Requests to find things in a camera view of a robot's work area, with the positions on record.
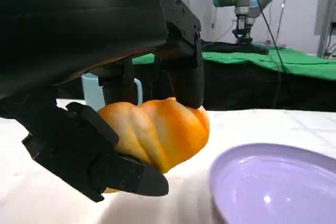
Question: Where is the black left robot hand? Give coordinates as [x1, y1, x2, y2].
[0, 0, 206, 203]

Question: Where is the orange and white bread roll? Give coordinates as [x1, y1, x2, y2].
[97, 97, 211, 195]

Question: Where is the pale green mug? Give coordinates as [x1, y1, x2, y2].
[80, 73, 144, 107]

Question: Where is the green cloth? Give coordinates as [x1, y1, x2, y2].
[132, 47, 336, 82]

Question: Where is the black workshop robot gripper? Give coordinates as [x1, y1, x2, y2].
[232, 14, 255, 46]

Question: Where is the black table drape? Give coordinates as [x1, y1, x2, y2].
[56, 40, 336, 112]

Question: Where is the grey machine cabinet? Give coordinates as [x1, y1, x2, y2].
[313, 0, 336, 58]

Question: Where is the lilac plate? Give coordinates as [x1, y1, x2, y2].
[209, 142, 336, 224]

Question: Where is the black hanging cable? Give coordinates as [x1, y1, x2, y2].
[245, 0, 287, 74]

